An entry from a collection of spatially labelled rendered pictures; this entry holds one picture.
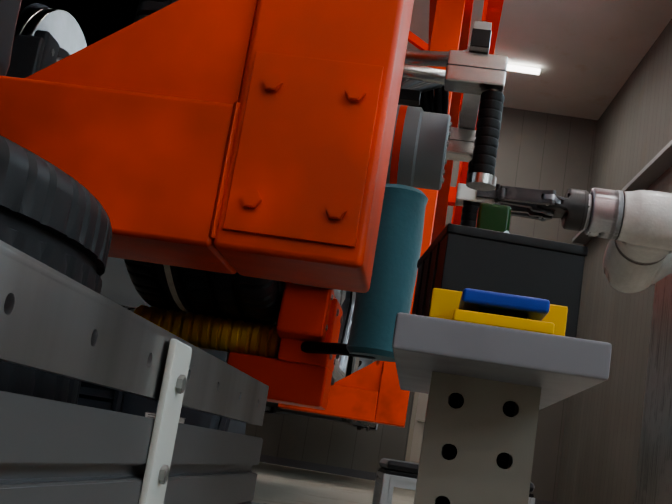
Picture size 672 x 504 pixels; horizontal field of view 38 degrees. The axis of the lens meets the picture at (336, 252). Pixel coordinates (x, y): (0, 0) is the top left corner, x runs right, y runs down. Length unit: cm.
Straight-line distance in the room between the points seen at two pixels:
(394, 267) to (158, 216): 50
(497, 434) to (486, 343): 15
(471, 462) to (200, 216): 38
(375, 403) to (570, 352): 442
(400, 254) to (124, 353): 94
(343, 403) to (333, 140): 422
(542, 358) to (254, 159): 41
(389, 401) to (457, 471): 429
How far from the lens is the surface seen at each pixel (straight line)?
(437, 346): 77
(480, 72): 149
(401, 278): 144
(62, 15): 179
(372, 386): 521
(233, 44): 110
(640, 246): 182
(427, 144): 159
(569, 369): 78
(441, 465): 90
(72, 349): 47
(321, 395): 153
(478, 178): 144
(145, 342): 57
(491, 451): 91
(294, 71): 106
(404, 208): 146
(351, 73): 105
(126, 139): 108
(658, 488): 610
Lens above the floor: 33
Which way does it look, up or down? 12 degrees up
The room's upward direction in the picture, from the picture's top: 9 degrees clockwise
